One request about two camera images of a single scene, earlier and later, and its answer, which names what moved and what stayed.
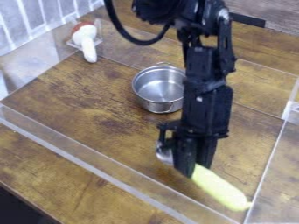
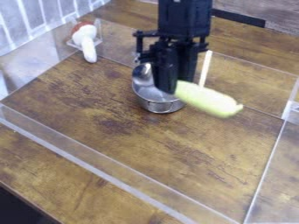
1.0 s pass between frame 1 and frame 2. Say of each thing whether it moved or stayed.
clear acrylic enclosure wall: stayed
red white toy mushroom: stayed
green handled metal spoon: moved
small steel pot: stayed
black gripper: moved
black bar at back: stayed
